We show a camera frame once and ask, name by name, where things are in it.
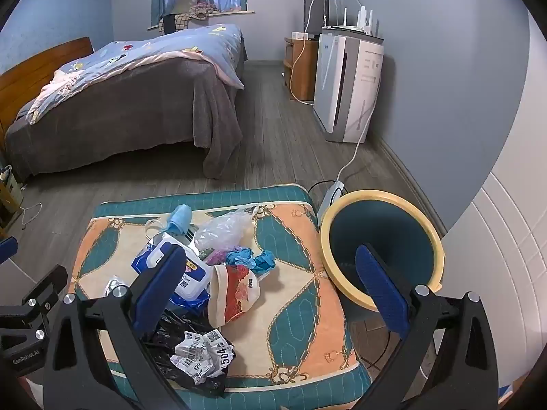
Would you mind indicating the printed light blue duvet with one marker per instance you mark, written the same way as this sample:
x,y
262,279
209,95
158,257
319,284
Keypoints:
x,y
141,47

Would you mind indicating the pink floral cloth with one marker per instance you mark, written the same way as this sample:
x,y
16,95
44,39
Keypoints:
x,y
205,10

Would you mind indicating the white power strip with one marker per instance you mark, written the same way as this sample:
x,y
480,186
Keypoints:
x,y
331,200

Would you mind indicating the yellowish box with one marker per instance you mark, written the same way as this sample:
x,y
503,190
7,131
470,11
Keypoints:
x,y
9,192

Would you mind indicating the wooden headboard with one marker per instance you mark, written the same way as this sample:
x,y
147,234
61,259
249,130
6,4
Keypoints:
x,y
30,72

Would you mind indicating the wooden television stand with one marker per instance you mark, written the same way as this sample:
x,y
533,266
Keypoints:
x,y
301,68

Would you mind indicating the blue white wipes packet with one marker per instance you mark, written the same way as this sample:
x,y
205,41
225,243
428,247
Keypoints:
x,y
147,258

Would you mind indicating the plaid cloth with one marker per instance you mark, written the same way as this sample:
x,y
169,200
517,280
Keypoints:
x,y
179,21

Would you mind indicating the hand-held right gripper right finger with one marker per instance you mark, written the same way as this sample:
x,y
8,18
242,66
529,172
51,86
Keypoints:
x,y
380,290

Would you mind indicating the white air purifier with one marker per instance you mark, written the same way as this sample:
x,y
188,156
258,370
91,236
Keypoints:
x,y
342,89

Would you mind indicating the purple tube case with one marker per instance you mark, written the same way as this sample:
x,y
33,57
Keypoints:
x,y
213,256

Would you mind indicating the blue face mask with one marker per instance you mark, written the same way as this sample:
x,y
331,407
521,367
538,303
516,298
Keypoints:
x,y
179,218

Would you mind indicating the black plastic bag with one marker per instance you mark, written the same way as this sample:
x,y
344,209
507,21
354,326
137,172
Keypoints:
x,y
179,329

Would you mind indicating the white receipts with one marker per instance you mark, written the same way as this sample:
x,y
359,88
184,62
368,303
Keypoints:
x,y
201,354

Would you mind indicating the window sill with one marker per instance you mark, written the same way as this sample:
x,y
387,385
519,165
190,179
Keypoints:
x,y
230,13

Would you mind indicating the bed with grey cover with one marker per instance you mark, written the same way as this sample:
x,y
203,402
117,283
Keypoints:
x,y
128,115

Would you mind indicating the white router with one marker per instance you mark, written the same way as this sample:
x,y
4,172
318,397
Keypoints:
x,y
361,23

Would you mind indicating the clear plastic bag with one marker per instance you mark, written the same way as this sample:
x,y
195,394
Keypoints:
x,y
224,230

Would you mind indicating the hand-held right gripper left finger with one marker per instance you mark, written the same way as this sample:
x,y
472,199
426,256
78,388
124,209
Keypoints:
x,y
160,284

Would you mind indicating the yellow rimmed teal bin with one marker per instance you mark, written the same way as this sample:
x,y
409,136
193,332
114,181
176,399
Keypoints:
x,y
384,230

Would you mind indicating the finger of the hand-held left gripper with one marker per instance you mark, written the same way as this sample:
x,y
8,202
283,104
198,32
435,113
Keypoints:
x,y
47,284
7,250

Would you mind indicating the red white paper cup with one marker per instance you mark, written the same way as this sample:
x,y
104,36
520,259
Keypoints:
x,y
235,294

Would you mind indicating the patterned teal orange mat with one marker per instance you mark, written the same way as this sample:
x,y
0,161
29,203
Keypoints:
x,y
290,299

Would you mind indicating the white socket strip on stand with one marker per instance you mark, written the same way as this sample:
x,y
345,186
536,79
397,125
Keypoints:
x,y
300,35

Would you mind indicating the black television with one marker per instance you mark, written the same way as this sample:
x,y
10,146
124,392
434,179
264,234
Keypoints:
x,y
316,8

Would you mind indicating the grey pillow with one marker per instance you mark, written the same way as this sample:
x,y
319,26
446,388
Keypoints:
x,y
186,0

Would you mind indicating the blue glove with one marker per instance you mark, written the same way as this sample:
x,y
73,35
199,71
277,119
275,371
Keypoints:
x,y
252,260

